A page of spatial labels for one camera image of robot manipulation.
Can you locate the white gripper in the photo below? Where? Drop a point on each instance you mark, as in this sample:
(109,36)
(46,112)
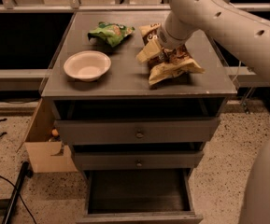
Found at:
(166,40)

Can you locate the brown chip bag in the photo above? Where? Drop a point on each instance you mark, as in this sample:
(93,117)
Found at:
(170,63)

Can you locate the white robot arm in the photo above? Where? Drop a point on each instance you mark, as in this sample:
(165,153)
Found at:
(247,37)

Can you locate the green chip bag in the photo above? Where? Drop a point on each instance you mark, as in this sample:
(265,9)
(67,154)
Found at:
(111,33)

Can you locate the grey drawer cabinet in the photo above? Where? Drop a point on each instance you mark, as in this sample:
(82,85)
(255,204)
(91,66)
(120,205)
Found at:
(123,92)

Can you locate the grey top drawer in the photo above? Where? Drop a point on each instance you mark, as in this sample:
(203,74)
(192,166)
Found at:
(102,132)

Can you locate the grey drawer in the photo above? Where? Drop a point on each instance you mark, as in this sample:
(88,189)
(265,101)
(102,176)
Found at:
(137,160)
(102,132)
(139,197)

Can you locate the grey middle drawer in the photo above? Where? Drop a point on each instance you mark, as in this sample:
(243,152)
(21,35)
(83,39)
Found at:
(137,160)

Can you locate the grey bottom drawer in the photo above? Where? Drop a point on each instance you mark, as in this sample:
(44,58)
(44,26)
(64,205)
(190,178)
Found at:
(139,197)

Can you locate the white paper bowl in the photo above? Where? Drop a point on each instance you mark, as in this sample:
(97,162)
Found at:
(87,65)

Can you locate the cardboard box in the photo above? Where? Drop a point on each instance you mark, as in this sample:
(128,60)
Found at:
(46,154)

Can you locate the black bar on floor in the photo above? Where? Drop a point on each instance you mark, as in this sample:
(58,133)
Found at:
(24,171)

